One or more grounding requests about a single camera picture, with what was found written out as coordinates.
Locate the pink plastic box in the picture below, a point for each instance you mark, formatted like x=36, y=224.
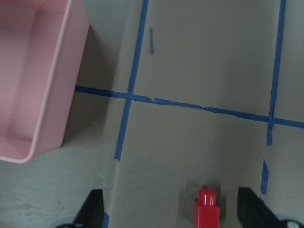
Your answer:
x=41, y=49

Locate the red toy block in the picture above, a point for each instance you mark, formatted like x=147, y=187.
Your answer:
x=206, y=209

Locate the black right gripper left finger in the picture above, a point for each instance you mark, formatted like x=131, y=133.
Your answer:
x=91, y=214

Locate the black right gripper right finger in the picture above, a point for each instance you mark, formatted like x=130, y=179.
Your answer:
x=253, y=213

